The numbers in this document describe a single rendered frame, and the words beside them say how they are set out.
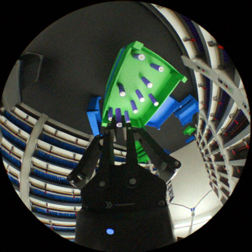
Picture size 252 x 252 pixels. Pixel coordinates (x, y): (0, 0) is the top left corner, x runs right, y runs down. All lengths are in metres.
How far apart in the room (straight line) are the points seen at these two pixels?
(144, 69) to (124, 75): 0.07
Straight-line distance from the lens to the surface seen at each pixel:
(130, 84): 0.31
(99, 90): 0.67
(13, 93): 0.68
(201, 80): 0.87
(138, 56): 0.23
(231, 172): 1.20
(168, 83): 0.35
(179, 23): 0.67
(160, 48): 0.70
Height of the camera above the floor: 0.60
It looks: 38 degrees down
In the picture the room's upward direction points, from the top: 171 degrees clockwise
